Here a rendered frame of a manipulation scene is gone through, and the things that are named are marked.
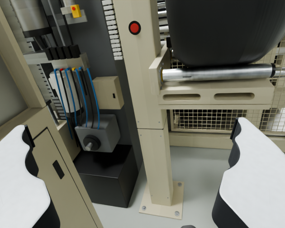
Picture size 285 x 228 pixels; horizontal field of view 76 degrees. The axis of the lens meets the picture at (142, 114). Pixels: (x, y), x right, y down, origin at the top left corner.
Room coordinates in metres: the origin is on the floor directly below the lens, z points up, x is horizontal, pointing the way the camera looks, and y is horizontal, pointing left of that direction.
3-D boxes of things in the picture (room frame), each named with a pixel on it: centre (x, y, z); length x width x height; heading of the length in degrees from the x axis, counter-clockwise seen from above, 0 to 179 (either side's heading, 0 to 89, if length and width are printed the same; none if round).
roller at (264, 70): (0.57, -0.25, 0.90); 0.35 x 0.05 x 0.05; 71
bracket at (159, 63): (0.76, -0.12, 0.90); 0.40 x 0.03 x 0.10; 161
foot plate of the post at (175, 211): (0.77, -0.04, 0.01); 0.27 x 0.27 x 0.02; 71
